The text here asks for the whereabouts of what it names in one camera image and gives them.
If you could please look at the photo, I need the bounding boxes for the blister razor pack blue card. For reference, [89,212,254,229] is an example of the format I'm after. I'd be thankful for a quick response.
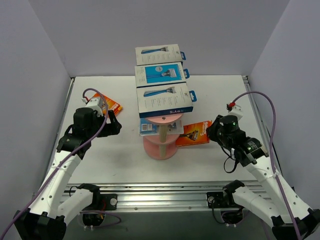
[139,118,159,136]

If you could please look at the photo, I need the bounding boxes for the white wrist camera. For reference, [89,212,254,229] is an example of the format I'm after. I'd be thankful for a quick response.
[85,96,106,117]
[226,102,244,121]

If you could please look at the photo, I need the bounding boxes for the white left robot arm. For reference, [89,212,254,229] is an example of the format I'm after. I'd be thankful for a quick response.
[14,107,122,240]

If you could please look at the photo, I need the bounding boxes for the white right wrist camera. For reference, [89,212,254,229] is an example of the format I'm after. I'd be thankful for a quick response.
[226,102,244,121]

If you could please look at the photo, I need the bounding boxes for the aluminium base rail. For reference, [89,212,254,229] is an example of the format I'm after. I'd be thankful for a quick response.
[32,183,300,213]

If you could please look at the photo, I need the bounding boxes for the orange Gillette Fusion box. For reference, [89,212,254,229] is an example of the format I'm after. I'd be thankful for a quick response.
[175,120,212,147]

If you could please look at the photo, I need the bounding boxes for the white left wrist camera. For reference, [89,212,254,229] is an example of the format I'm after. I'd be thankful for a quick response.
[85,96,106,117]

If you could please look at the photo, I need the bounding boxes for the blue Harry's razor box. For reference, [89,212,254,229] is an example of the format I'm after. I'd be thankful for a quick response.
[134,62,190,88]
[135,44,186,66]

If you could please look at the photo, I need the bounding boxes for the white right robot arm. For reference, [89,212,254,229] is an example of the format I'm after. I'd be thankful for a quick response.
[206,115,320,240]

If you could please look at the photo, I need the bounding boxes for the clear blister razor pack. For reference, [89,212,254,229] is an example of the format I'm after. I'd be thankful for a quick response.
[167,120,184,135]

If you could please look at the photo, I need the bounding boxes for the pink three-tier wooden shelf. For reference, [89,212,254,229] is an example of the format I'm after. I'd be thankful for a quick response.
[143,113,183,160]

